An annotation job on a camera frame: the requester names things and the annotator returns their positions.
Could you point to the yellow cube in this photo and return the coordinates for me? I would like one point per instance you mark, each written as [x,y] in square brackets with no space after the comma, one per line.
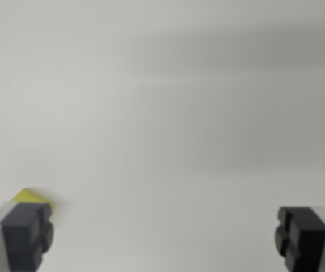
[28,196]

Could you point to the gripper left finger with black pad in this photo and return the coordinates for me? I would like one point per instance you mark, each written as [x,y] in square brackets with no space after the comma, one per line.
[21,235]

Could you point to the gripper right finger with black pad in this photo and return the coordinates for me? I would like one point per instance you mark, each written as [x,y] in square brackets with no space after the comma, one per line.
[307,238]

